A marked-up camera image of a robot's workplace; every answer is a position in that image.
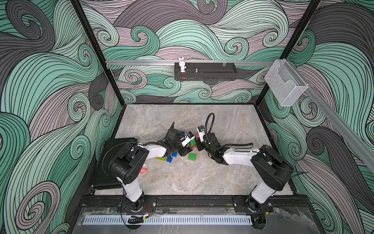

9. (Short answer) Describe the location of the aluminium rail right wall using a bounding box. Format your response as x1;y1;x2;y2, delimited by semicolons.
291;63;374;171

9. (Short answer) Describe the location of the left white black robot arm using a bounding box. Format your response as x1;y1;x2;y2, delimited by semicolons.
102;128;195;211

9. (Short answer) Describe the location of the black wall shelf tray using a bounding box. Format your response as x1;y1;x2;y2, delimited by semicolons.
174;63;238;82

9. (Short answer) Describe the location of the green lego brick right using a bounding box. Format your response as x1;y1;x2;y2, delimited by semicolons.
189;154;197;161

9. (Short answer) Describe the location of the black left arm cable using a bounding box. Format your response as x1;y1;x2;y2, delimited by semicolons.
165;121;182;150

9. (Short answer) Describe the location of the aluminium rail back wall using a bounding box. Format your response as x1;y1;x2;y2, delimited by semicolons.
105;59;275;67

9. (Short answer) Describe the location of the black box on table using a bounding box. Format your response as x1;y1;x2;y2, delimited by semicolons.
92;137;138;190

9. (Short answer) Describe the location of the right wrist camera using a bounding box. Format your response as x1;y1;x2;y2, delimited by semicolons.
197;125;206;142

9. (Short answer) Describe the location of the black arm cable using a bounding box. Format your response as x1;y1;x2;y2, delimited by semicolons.
204;113;254;151
165;121;182;150

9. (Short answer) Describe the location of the clear plastic wall bin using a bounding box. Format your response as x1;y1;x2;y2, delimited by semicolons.
265;59;308;107

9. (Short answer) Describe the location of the white slotted cable duct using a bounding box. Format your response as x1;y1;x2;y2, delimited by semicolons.
82;215;252;226

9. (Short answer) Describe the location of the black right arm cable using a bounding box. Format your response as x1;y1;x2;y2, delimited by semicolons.
204;113;254;151

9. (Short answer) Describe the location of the lime long lego brick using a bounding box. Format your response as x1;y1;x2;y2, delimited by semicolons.
156;157;167;161

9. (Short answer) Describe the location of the pink toy figure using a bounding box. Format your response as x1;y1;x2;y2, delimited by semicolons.
139;164;148;175

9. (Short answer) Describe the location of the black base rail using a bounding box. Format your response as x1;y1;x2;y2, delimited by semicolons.
79;195;311;214

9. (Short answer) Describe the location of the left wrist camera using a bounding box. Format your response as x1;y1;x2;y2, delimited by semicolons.
181;131;195;147

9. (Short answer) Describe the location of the white pink bunny figurine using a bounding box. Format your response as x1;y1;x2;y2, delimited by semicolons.
178;57;187;73

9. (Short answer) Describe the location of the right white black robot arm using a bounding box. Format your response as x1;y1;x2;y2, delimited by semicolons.
197;125;294;214

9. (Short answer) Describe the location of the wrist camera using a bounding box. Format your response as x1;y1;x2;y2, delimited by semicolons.
181;131;195;147
197;125;206;142

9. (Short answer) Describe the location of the aluminium rail wall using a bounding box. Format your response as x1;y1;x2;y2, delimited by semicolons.
291;63;374;171
105;59;275;67

